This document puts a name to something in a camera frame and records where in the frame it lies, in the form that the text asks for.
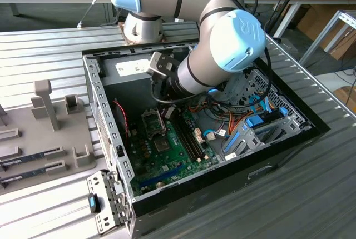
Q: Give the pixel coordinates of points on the black camera bracket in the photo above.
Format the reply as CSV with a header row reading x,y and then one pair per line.
x,y
167,62

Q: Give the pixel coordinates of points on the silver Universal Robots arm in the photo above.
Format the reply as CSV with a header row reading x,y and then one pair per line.
x,y
222,41

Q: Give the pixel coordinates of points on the black open PC case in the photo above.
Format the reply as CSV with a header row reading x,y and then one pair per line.
x,y
194,194

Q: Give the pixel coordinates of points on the CPU socket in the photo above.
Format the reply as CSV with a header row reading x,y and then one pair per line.
x,y
162,153

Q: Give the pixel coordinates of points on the aluminium profile frame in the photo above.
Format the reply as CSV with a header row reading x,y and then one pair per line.
x,y
320,37

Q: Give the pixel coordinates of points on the black case fan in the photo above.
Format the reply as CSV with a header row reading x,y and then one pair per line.
x,y
119,122

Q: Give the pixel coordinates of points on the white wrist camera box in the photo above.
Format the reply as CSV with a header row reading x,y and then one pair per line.
x,y
151,65

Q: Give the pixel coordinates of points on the hard disk in blue carrier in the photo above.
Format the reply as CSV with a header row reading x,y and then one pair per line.
x,y
254,121

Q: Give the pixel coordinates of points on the grey power supply unit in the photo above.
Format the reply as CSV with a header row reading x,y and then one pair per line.
x,y
125,91

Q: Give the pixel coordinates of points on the dark RAM stick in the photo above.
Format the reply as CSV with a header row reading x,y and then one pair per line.
x,y
27,173
27,158

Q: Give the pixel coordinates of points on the grey plastic parts rack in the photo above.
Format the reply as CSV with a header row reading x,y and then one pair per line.
x,y
33,144

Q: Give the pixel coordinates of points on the black RAM slot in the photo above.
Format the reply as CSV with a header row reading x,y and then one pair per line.
x,y
193,137
187,140

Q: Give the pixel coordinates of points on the black latch with blue tab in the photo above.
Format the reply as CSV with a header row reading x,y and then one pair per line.
x,y
93,203

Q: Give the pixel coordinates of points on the grey hinged slot bracket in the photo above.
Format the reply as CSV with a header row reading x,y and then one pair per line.
x,y
94,180

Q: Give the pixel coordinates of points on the large brown cardboard box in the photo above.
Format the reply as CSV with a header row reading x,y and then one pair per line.
x,y
311,22

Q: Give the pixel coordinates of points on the blue expansion slot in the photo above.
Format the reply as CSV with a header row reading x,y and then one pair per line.
x,y
161,176

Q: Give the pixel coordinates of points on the grey metal disk bay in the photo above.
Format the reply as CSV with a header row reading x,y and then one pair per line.
x,y
247,141

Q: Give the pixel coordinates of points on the green motherboard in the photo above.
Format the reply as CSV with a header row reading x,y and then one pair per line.
x,y
155,164

